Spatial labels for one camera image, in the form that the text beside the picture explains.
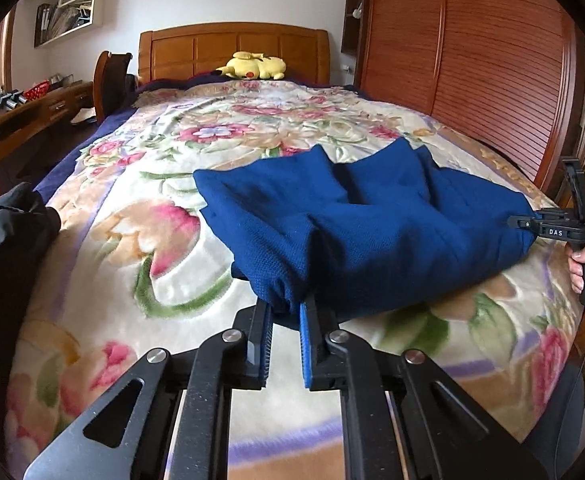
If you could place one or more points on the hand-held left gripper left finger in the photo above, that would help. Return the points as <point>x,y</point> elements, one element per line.
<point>267,340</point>

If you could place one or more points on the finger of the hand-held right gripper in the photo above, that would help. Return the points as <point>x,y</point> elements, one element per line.
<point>522,222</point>

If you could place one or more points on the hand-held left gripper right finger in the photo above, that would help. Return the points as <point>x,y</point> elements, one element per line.
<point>306,355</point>

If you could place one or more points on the blue jacket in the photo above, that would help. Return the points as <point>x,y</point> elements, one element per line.
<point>372,240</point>

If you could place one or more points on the floral blanket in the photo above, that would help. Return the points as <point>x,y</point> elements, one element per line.
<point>172,210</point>

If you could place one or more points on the wooden louvered wardrobe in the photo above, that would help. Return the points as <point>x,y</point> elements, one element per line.
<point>472,60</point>

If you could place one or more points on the person's dark clothing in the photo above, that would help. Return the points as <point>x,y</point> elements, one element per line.
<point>577,420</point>

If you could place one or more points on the narrow wooden shelf unit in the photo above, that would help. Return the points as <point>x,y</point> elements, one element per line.
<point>352,35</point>

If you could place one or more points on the small white object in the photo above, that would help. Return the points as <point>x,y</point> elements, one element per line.
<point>357,11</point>

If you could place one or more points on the yellow plush toy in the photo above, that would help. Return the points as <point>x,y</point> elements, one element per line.
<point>252,66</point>

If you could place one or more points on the black garment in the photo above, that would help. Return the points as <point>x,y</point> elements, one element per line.
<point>7,230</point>

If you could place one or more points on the wooden bed headboard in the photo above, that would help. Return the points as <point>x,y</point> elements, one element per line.
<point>197,50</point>

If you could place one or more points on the wooden chair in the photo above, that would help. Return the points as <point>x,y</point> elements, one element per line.
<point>110,80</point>

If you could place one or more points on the wooden desk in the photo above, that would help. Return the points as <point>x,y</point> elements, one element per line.
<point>22,120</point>

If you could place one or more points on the small clear container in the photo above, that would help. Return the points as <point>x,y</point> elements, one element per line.
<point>58,81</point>

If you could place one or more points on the red basket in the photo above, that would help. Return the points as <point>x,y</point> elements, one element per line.
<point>36,91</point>

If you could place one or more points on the black mechanical model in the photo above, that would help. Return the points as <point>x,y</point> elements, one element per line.
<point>5,101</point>

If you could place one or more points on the white wall shelf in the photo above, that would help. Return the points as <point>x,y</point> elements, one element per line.
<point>97,10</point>

